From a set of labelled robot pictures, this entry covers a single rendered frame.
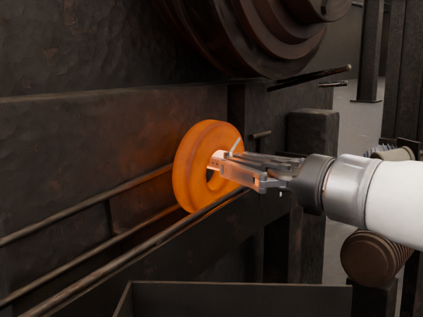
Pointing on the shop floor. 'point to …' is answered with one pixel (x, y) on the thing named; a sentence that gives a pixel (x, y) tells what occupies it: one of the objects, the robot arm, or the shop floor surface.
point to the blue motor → (378, 150)
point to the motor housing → (372, 272)
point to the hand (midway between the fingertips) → (211, 158)
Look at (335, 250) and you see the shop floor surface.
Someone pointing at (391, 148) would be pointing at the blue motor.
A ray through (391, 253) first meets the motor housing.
